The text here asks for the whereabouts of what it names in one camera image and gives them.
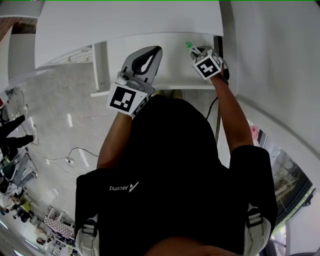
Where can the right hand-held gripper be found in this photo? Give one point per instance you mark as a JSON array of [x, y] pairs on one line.
[[207, 67]]

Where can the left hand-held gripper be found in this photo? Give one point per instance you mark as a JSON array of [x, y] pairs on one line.
[[121, 98]]

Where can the green and white small object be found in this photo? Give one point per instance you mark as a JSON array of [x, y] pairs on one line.
[[188, 45]]

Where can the person's left forearm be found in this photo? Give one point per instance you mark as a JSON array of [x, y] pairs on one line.
[[115, 142]]

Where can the person's right forearm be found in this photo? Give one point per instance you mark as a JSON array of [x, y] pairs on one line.
[[232, 117]]

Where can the person's left beige shoe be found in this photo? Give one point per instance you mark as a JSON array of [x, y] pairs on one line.
[[157, 93]]

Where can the person's beige shoe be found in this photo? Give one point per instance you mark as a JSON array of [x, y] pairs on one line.
[[176, 94], [157, 93]]

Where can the white dresser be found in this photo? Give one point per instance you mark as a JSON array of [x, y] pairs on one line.
[[125, 20]]

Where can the person's right beige shoe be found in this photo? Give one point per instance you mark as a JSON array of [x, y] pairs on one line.
[[176, 94]]

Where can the pink toy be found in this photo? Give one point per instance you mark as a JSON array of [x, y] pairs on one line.
[[255, 131]]

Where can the person's black shirt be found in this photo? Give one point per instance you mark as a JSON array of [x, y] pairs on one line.
[[172, 175]]

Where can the white floor socket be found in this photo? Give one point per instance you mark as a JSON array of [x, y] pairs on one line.
[[70, 161]]

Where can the black framed window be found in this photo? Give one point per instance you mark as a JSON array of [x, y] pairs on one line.
[[292, 185]]

